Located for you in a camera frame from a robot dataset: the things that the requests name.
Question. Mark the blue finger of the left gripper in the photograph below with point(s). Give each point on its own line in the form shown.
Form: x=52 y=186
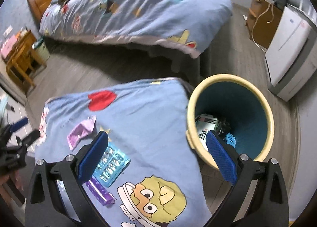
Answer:
x=18 y=123

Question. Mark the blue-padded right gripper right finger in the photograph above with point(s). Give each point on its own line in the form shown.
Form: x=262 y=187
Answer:
x=224 y=162

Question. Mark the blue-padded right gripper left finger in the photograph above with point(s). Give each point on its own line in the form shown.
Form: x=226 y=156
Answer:
x=89 y=156

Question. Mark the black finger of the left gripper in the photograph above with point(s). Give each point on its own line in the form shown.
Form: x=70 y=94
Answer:
x=31 y=138

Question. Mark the trash inside bin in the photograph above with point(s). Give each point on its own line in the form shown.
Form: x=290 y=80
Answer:
x=206 y=123

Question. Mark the yellow-rimmed teal trash bin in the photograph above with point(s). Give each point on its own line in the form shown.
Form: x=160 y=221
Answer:
x=236 y=100

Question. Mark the teal pill blister pack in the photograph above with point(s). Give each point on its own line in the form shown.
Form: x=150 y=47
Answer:
x=111 y=164

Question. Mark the purple plastic strip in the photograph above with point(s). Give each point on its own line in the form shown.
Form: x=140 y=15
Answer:
x=99 y=192

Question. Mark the pink purple wrapper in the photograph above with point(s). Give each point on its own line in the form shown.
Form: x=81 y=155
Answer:
x=80 y=131

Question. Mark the wooden bedside stool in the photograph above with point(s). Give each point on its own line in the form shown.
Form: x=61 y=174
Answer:
x=23 y=62

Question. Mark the white green container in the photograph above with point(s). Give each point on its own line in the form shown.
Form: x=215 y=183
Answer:
x=40 y=47

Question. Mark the white air purifier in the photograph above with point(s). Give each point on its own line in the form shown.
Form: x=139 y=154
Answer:
x=291 y=56

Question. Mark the wooden TV cabinet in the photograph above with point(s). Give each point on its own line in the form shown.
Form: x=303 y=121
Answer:
x=262 y=22

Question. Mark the blue cartoon bed duvet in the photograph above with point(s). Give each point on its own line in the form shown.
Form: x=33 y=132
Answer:
x=185 y=25

